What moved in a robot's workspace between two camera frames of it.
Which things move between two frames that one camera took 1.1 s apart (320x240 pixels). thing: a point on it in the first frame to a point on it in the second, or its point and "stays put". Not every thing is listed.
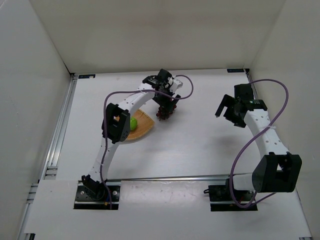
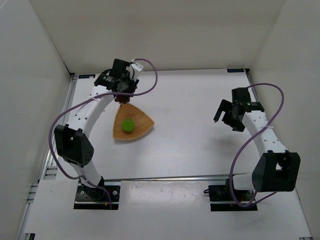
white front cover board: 160,210 stays put
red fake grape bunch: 163,113 to 124,99
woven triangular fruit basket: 145,123 stays put
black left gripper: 165,100 to 126,90
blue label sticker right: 235,70 stays put
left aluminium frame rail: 49,169 stays put
